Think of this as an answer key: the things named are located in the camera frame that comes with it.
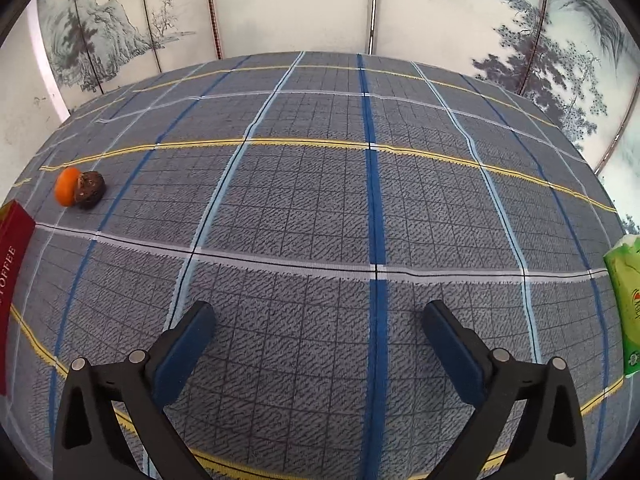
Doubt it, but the plaid blue-grey tablecloth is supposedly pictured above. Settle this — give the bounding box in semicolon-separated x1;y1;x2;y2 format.
1;52;639;479

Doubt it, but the painted landscape folding screen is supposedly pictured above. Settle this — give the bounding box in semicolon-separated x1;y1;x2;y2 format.
26;0;639;231

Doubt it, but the green tissue pack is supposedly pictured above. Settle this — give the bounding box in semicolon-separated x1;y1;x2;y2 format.
603;234;640;377

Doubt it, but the gold tin box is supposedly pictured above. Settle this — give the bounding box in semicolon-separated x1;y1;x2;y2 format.
0;200;35;396

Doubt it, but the orange tangerine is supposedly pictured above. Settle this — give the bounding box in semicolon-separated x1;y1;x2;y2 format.
54;167;81;208

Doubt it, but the brown wrinkled fruit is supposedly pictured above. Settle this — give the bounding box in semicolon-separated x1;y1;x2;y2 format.
74;171;106;210

